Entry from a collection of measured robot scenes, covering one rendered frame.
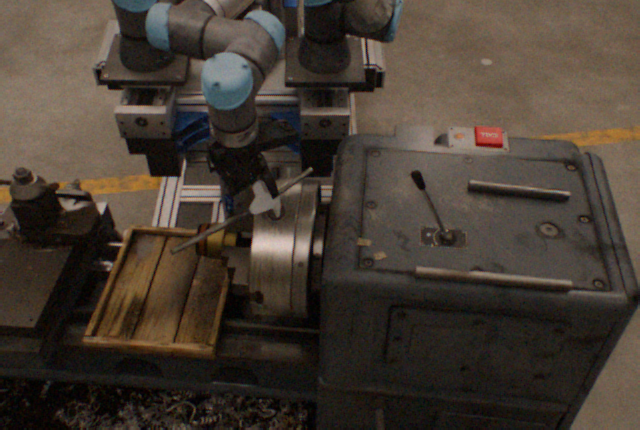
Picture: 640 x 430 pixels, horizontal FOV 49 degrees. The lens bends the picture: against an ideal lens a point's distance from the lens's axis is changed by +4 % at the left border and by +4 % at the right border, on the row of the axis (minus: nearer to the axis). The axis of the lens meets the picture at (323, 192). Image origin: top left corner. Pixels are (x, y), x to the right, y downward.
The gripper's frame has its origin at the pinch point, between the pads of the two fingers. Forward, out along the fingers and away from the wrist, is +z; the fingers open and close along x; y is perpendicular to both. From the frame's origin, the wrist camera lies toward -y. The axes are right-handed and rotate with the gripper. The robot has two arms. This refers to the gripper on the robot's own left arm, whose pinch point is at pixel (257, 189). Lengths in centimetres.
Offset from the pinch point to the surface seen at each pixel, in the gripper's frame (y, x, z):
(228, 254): 7.6, -4.4, 25.0
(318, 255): -6.2, 10.6, 20.2
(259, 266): 5.8, 6.0, 17.0
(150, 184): -12, -124, 160
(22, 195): 35, -46, 24
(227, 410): 24, 8, 76
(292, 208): -6.6, 1.6, 12.6
